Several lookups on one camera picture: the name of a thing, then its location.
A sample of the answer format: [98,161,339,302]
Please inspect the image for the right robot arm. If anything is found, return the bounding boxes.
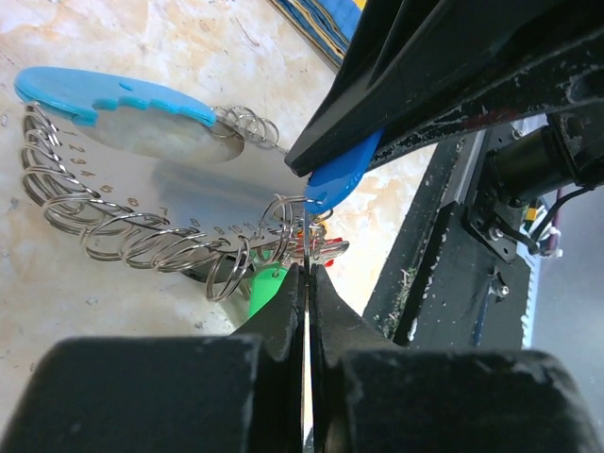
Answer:
[286,1,603,204]

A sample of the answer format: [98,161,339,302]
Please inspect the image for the blue key tag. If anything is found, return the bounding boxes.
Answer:
[305,129,384,215]

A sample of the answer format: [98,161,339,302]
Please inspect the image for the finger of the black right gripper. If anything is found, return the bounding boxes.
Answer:
[368,27,603,170]
[286,1,518,176]

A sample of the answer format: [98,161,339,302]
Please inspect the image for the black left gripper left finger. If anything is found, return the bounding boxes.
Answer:
[1,265,304,452]

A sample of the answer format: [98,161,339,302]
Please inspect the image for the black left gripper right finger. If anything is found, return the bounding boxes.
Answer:
[310,265,603,452]

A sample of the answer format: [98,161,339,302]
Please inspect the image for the blue yellow booklet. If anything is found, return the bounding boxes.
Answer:
[271,0,366,67]

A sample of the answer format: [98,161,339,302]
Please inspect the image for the red key tag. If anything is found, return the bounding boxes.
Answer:
[290,226,350,268]

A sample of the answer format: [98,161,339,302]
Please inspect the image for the green key tag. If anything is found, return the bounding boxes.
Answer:
[248,250,288,317]

